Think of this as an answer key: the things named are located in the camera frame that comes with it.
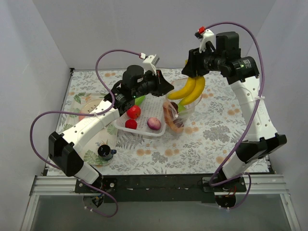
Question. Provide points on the aluminium frame rail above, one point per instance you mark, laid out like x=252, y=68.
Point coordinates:
x=60, y=203

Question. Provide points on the white plastic basket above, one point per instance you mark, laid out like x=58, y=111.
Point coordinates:
x=150, y=107

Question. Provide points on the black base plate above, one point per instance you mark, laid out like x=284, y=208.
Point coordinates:
x=167, y=188

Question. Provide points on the floral table mat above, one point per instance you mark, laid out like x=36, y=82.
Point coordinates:
x=209, y=135

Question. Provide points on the red apple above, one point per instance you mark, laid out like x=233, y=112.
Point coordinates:
x=134, y=112

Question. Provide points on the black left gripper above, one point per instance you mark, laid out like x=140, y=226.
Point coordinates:
x=158, y=83

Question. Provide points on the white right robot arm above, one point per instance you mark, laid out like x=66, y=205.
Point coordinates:
x=260, y=137

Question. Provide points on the yellow banana bunch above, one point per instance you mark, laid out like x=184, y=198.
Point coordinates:
x=192, y=90

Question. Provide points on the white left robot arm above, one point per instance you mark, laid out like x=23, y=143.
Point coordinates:
x=64, y=148

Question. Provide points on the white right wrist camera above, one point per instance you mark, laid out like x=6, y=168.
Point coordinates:
x=204, y=35

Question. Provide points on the clear zip top bag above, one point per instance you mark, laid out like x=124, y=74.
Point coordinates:
x=190, y=110

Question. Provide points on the pink beige round plate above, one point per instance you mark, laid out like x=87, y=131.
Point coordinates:
x=90, y=106

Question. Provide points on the red strawberry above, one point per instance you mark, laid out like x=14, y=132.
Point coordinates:
x=131, y=124

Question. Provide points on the purple onion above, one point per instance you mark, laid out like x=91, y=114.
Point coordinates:
x=154, y=123

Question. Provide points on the green cucumber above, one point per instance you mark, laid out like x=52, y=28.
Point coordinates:
x=139, y=100

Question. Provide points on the dark blue mug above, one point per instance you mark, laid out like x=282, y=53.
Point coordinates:
x=106, y=153

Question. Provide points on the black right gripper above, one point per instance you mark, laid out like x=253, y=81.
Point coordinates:
x=192, y=63

